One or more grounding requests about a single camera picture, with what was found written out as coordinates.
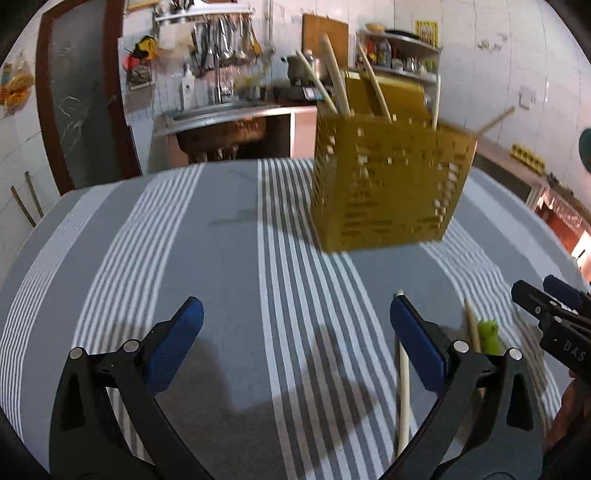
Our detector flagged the green frog handle utensil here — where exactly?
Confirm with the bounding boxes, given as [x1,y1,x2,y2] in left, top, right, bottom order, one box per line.
[477,320,502,355]

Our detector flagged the corner kitchen shelf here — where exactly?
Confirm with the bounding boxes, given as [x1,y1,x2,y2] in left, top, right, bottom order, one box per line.
[356,29,442,86]

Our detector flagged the kitchen counter cabinets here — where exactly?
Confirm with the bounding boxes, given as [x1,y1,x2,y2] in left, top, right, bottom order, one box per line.
[152,101,317,168]

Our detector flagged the yellow egg tray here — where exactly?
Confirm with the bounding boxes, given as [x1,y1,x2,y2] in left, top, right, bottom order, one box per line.
[510,144,546,176]

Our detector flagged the wooden chopstick in holder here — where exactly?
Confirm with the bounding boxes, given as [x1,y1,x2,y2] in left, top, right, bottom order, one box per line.
[474,105,516,138]

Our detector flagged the yellow perforated utensil holder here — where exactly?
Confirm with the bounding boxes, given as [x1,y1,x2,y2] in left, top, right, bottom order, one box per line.
[309,71,479,254]

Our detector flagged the grey white striped tablecloth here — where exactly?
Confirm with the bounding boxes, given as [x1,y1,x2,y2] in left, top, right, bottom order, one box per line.
[1,160,586,479]

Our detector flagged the upright chopstick in holder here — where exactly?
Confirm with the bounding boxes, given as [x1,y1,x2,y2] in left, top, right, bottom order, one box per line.
[432,73,442,131]

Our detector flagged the steel cooking pot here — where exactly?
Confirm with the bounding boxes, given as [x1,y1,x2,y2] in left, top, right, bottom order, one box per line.
[280,51,320,86]

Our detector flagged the wooden cutting board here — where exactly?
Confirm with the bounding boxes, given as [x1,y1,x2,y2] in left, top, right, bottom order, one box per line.
[301,13,351,70]

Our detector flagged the hanging yellow snack bags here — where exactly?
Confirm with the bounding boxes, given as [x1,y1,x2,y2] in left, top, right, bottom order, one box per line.
[1,51,35,116]

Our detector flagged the hanging utensil rack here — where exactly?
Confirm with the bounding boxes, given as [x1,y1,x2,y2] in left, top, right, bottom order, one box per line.
[153,1,263,72]

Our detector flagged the white wall socket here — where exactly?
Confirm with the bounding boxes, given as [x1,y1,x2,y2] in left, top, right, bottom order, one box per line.
[519,85,537,110]

